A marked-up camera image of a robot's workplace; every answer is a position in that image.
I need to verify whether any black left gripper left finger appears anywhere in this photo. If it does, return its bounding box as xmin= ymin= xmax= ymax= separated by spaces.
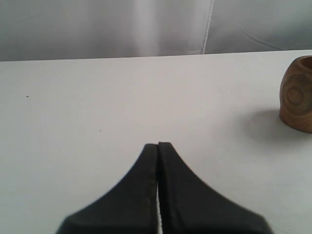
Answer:
xmin=57 ymin=144 xmax=158 ymax=234

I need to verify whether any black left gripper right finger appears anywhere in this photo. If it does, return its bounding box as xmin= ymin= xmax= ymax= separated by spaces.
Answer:
xmin=157 ymin=142 xmax=273 ymax=234

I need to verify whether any wooden cup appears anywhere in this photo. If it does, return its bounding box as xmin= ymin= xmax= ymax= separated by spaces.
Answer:
xmin=279 ymin=56 xmax=312 ymax=134

